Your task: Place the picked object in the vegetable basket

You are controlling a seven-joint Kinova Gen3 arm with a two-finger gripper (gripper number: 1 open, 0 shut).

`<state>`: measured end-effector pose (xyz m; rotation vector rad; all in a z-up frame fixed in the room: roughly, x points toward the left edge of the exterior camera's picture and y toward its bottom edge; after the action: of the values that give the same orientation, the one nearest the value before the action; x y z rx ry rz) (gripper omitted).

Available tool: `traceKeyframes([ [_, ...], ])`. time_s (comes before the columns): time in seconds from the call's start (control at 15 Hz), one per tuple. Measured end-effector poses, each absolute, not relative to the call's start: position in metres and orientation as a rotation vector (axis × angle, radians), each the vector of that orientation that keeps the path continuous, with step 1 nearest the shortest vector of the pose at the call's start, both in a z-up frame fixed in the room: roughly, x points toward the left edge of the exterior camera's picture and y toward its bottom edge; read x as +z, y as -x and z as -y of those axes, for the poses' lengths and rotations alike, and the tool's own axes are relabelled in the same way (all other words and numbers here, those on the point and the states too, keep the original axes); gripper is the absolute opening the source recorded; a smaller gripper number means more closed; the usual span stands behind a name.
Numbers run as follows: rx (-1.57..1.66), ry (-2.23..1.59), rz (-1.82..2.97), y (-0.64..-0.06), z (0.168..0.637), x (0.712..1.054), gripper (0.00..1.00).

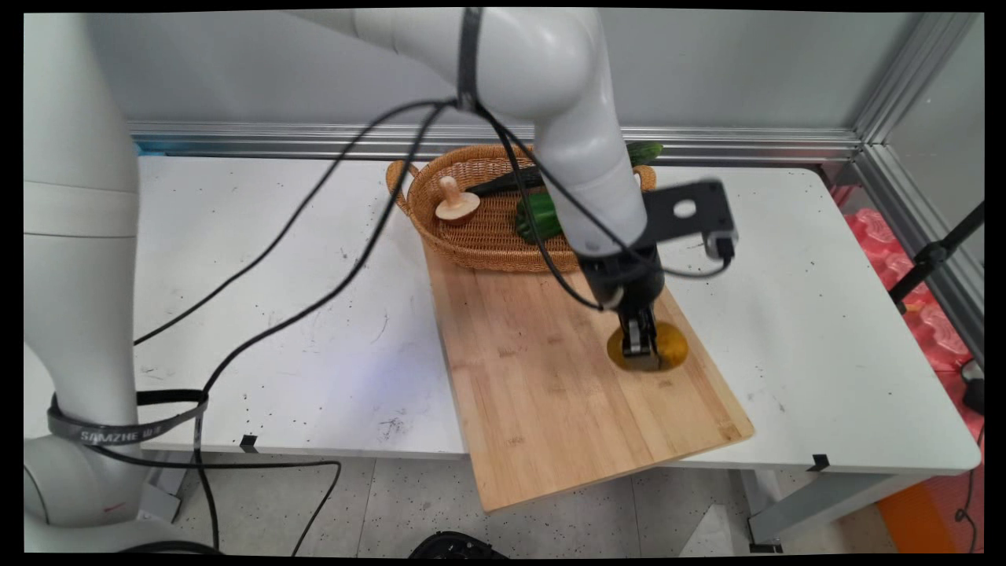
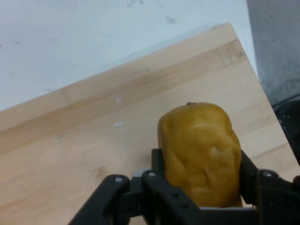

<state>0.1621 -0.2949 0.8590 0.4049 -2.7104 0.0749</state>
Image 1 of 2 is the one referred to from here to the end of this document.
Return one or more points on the black round floor object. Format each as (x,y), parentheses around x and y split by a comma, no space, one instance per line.
(456,545)

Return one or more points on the beige toy mushroom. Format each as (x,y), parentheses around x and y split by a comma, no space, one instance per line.
(456,204)

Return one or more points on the slanted aluminium side rail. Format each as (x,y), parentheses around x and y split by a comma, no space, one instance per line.
(919,228)

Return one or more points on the bamboo cutting board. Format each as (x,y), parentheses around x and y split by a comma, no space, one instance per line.
(542,393)

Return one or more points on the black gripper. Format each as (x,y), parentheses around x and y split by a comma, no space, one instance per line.
(625,279)

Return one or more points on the red foam sheet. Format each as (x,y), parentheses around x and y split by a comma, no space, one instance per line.
(927,322)

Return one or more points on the grey straight table leg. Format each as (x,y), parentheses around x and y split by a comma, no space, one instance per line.
(165,487)

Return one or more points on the dark green cucumber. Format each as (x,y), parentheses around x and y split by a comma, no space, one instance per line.
(646,152)

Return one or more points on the grey angled table leg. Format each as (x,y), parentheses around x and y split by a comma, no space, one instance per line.
(817,503)

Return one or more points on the black tape mark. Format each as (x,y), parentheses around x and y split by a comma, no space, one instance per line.
(820,463)
(249,443)

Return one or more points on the green bell pepper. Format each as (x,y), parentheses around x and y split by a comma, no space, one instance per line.
(548,211)

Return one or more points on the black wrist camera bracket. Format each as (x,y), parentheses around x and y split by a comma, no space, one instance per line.
(684,208)

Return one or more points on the long horizontal aluminium rail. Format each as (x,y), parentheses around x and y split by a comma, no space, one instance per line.
(314,140)

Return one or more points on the yellow-brown potato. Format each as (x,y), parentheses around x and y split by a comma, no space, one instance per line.
(673,346)

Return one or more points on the orange floor mat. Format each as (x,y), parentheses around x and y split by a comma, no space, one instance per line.
(919,519)

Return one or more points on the upright aluminium frame post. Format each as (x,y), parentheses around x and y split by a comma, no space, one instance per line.
(916,71)

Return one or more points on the woven wicker basket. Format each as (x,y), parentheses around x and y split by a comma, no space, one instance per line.
(471,244)

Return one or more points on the black power adapter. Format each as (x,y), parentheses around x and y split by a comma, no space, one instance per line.
(974,389)

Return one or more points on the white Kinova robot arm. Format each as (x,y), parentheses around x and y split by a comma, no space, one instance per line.
(78,236)

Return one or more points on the black tripod stand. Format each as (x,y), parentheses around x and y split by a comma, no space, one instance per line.
(931,255)

